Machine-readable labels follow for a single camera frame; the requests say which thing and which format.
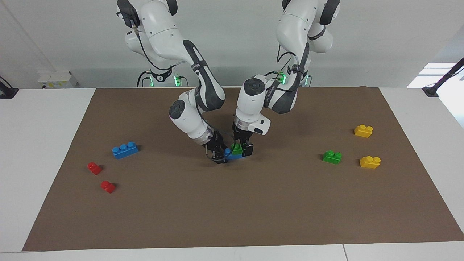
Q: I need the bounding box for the brown paper mat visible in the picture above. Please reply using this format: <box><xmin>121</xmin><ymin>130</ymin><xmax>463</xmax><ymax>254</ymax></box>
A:
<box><xmin>22</xmin><ymin>86</ymin><xmax>464</xmax><ymax>252</ymax></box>

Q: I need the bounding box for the black stand with pole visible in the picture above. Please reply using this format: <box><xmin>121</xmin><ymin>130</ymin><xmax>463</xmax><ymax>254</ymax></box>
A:
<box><xmin>422</xmin><ymin>57</ymin><xmax>464</xmax><ymax>98</ymax></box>

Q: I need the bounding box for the yellow two-stud toy block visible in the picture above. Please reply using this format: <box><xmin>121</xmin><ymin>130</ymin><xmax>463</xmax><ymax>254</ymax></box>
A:
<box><xmin>359</xmin><ymin>156</ymin><xmax>381</xmax><ymax>169</ymax></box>
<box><xmin>354</xmin><ymin>124</ymin><xmax>374</xmax><ymax>138</ymax></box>

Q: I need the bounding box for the white box with yellow label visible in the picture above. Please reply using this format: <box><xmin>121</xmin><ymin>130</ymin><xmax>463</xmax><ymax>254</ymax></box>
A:
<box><xmin>38</xmin><ymin>71</ymin><xmax>78</xmax><ymax>89</ymax></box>

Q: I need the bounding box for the blue three-stud toy block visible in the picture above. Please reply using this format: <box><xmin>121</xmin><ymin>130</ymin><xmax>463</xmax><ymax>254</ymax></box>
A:
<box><xmin>112</xmin><ymin>141</ymin><xmax>139</xmax><ymax>160</ymax></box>
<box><xmin>224</xmin><ymin>148</ymin><xmax>247</xmax><ymax>160</ymax></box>

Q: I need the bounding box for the black table clamp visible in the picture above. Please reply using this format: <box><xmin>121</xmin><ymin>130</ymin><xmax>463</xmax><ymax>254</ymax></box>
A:
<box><xmin>0</xmin><ymin>77</ymin><xmax>19</xmax><ymax>99</ymax></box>

